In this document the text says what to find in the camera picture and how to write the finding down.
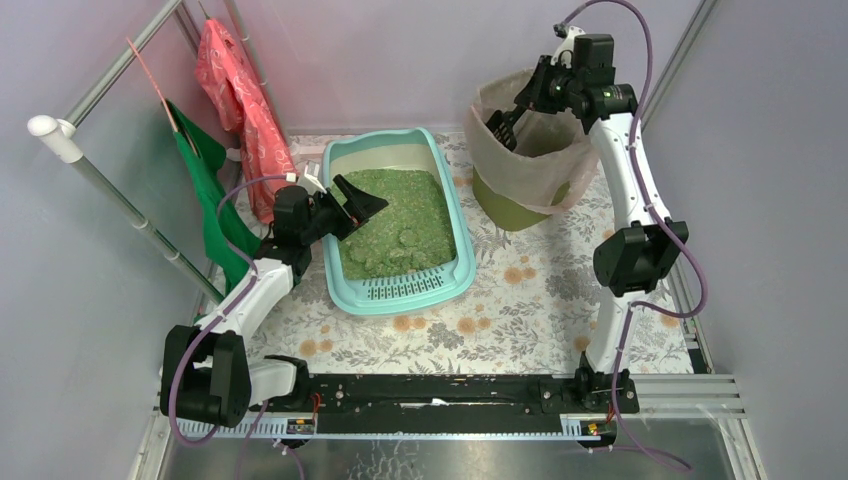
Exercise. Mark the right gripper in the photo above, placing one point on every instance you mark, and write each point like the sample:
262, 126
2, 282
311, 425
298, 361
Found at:
530, 97

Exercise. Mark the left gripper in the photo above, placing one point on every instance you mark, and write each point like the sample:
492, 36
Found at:
340, 208

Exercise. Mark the black litter scoop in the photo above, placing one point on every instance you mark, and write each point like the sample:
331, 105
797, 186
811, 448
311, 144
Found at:
502, 126

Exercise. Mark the teal litter box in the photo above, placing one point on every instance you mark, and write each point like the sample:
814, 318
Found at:
410, 149

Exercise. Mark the bin with plastic liner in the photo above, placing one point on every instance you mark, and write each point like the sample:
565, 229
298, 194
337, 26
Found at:
547, 173

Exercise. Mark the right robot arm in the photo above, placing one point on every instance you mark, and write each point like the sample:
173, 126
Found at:
645, 245

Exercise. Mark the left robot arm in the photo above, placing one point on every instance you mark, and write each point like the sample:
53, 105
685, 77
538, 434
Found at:
206, 374

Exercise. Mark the green cat litter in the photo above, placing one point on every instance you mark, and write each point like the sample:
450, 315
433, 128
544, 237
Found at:
413, 233

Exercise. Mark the green cloth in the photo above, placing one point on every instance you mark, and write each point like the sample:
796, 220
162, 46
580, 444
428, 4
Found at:
222, 226

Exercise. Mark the pink patterned cloth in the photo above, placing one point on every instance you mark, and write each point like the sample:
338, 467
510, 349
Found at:
225, 75

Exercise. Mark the floral mat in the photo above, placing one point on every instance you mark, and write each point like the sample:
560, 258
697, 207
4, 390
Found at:
532, 308

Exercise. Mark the white capped metal pole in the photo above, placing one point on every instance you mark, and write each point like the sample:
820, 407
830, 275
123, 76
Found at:
56, 135

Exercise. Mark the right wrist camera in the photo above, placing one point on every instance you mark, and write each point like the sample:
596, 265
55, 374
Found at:
563, 55

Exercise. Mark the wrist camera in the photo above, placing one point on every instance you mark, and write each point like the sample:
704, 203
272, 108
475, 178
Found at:
563, 55
308, 179

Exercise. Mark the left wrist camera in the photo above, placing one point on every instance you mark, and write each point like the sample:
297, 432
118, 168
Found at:
308, 179

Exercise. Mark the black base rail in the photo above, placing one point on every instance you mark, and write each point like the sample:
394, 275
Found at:
453, 404

